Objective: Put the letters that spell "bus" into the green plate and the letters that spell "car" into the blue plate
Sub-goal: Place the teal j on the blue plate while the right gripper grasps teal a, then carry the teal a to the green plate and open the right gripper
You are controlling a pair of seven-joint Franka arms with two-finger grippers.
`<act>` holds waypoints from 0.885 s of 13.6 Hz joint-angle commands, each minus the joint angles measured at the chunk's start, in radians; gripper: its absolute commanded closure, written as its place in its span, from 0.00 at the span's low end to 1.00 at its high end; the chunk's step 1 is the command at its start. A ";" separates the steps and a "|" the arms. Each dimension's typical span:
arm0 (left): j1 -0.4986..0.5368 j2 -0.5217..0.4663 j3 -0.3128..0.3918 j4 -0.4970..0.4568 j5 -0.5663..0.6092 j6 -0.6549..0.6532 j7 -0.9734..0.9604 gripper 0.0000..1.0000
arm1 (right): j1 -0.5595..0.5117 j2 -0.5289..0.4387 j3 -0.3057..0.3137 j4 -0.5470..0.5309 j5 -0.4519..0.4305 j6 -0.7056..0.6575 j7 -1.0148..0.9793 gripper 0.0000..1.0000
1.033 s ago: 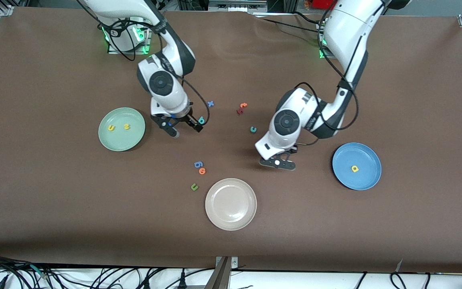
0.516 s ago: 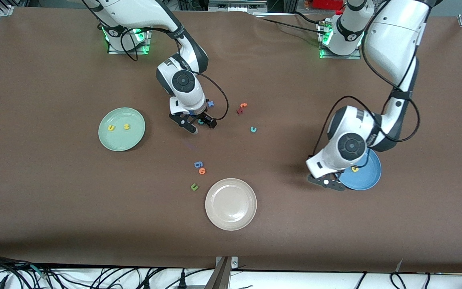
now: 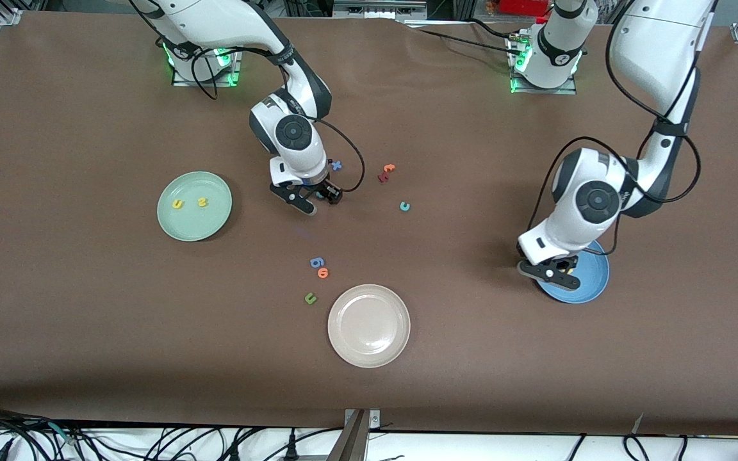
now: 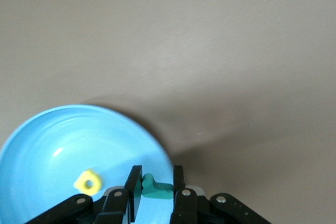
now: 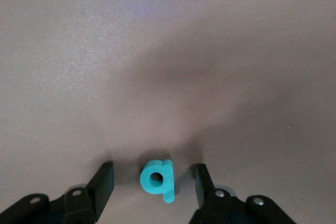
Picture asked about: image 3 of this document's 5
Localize blue plate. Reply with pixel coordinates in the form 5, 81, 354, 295
536, 240, 611, 304

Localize light green plate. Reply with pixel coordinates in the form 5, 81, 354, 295
156, 170, 233, 243

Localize brown table mat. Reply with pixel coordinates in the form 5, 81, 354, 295
0, 10, 738, 436

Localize beige plate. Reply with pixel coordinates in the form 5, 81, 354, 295
327, 284, 411, 369

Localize grey device box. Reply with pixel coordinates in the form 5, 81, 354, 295
332, 0, 429, 20

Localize red box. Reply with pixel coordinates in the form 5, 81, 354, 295
497, 0, 552, 16

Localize aluminium table profile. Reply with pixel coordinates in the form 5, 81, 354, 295
327, 408, 381, 461

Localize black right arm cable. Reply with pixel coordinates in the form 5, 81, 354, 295
129, 0, 365, 193

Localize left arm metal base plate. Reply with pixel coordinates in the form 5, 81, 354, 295
507, 32, 578, 95

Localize black cable on mat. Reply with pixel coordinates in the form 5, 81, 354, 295
401, 18, 523, 52

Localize green tipped cable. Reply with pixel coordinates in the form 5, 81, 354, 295
49, 419, 81, 446

